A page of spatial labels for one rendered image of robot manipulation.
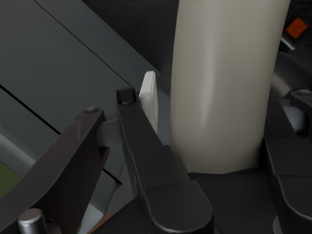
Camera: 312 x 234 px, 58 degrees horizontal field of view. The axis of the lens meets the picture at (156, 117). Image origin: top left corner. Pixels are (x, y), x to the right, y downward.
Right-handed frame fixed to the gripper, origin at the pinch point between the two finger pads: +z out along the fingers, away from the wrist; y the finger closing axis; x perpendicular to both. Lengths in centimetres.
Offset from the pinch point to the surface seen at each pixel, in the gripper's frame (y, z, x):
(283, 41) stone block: 27, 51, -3
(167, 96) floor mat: -1, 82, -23
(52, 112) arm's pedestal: -15.4, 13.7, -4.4
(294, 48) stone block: 27, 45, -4
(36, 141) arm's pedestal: -14.8, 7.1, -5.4
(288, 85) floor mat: 41, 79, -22
